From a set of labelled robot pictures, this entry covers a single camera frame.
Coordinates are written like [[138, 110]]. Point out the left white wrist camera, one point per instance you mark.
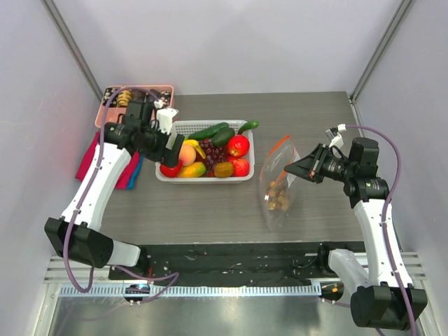
[[164, 117]]

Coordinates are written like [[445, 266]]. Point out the dark green avocado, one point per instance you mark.
[[222, 137]]

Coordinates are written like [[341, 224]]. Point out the magenta folded cloth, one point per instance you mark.
[[87, 160]]

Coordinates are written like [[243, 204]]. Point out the brown kiwi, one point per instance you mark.
[[223, 170]]

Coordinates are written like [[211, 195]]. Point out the brown longan bunch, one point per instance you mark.
[[277, 197]]

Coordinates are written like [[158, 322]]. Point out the white plastic basket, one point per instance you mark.
[[186, 128]]

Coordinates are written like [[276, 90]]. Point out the yellow spiral pastry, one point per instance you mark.
[[123, 98]]

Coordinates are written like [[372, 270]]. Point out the long green cucumber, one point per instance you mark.
[[209, 132]]

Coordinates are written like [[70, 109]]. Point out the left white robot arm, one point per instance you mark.
[[76, 235]]

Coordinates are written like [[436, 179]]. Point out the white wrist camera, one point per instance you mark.
[[334, 135], [164, 117]]

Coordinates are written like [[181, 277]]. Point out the yellow banana bunch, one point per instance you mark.
[[196, 145]]

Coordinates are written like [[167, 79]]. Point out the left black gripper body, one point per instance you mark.
[[157, 143]]

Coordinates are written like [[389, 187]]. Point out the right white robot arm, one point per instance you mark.
[[382, 295]]

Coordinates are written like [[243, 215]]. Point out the small green cucumber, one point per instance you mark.
[[250, 125]]

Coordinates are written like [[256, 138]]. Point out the red apple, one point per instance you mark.
[[241, 167], [171, 172], [238, 146]]

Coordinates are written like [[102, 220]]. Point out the white slotted cable duct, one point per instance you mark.
[[129, 290]]

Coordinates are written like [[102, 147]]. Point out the dark cake piece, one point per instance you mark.
[[139, 96]]

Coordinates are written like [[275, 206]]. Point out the blue folded cloth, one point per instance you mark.
[[134, 170]]

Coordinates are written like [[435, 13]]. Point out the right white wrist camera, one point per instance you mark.
[[334, 135]]

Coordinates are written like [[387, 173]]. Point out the dark sushi piece one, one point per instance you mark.
[[107, 94]]

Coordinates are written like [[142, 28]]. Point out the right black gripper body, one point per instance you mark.
[[318, 164]]

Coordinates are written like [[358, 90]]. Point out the clear zip top bag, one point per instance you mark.
[[283, 153]]

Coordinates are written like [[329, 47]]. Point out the dark sushi piece three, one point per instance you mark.
[[166, 97]]

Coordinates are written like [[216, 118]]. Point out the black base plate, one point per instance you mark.
[[248, 264]]

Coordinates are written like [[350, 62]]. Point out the pink divided tray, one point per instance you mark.
[[114, 114]]

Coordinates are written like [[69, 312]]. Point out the peach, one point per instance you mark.
[[187, 154]]

